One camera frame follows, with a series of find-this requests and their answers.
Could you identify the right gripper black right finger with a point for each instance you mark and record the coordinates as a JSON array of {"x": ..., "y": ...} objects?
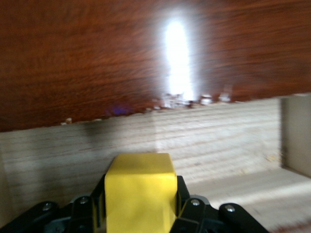
[{"x": 201, "y": 218}]

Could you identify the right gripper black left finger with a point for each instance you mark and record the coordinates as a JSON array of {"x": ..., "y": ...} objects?
[{"x": 80, "y": 216}]

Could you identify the yellow block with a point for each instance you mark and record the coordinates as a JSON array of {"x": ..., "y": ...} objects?
[{"x": 138, "y": 194}]

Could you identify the light wood drawer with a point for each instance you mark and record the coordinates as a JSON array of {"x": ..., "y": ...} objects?
[{"x": 218, "y": 145}]

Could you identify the dark brown wooden cabinet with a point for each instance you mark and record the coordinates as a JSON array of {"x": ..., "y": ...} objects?
[{"x": 73, "y": 60}]

